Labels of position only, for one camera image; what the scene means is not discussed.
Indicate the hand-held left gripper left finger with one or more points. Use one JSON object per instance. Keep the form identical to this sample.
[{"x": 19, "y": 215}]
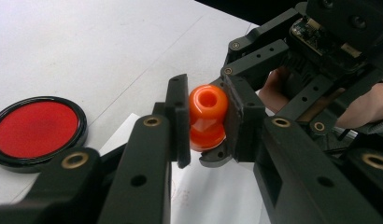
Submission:
[{"x": 146, "y": 161}]

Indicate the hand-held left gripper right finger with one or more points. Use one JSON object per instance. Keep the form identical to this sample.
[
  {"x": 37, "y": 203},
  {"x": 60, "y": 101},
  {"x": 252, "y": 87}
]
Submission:
[{"x": 292, "y": 174}]

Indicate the orange stamp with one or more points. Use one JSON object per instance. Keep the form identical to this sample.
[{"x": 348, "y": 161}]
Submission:
[{"x": 208, "y": 118}]

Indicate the round red ink pad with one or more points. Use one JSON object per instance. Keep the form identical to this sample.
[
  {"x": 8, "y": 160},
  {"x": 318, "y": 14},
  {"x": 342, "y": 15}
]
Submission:
[{"x": 37, "y": 129}]

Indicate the white paper sheet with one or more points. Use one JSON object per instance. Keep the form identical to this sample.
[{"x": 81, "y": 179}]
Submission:
[{"x": 211, "y": 193}]

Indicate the white table cover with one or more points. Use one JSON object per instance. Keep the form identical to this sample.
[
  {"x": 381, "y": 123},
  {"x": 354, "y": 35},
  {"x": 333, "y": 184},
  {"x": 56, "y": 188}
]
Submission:
[{"x": 87, "y": 46}]

